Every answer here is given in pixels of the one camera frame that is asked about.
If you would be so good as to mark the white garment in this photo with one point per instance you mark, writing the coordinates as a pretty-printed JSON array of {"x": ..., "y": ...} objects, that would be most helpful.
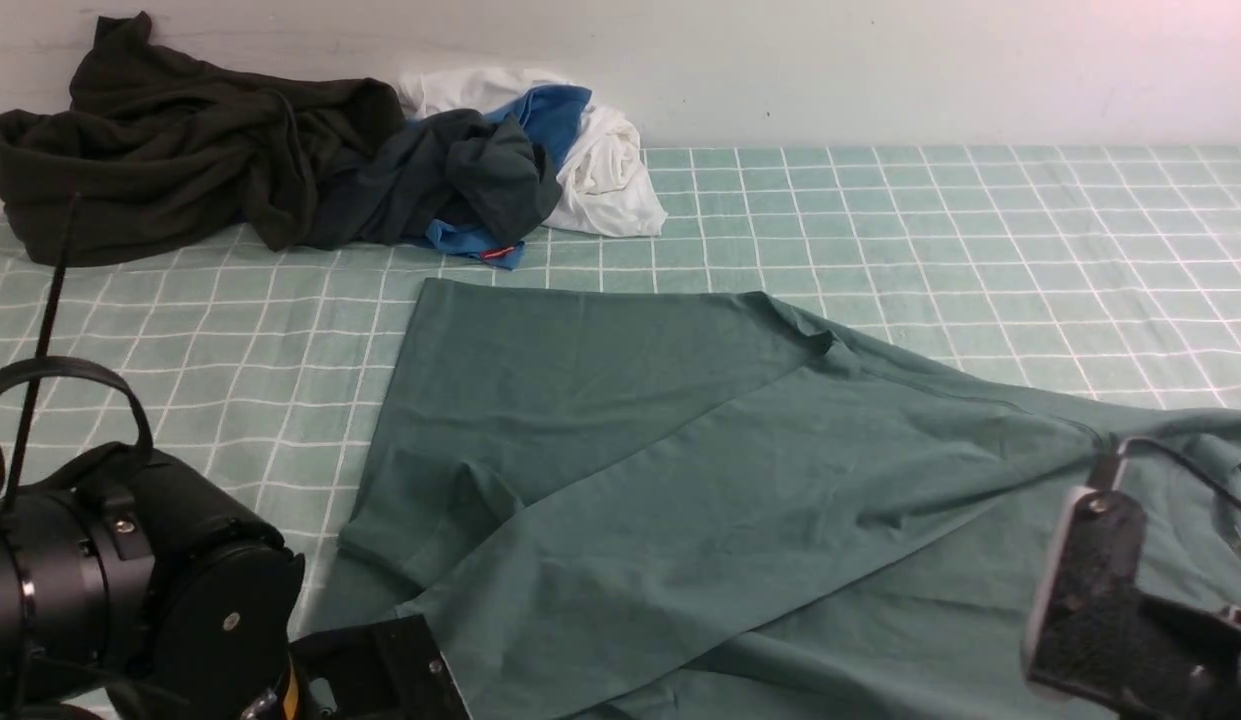
[{"x": 606, "y": 188}]

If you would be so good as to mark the dark teal garment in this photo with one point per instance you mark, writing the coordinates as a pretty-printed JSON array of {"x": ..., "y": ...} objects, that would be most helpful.
[{"x": 458, "y": 168}]

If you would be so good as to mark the green long-sleeve top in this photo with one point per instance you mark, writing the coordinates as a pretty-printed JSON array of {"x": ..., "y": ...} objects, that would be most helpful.
[{"x": 716, "y": 506}]

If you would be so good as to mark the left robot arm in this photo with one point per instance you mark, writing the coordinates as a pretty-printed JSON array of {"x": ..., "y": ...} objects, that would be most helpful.
[{"x": 160, "y": 589}]

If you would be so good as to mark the dark olive garment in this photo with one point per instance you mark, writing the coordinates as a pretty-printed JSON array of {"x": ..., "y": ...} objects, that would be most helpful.
[{"x": 160, "y": 150}]

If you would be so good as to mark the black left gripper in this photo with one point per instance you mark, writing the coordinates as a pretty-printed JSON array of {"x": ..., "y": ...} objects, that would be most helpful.
[{"x": 389, "y": 670}]

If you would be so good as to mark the green checked tablecloth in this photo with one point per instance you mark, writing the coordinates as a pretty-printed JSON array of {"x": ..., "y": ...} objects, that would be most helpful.
[{"x": 1107, "y": 274}]

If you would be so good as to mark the blue garment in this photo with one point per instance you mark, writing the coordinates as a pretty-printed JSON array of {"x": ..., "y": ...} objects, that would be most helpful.
[{"x": 550, "y": 117}]

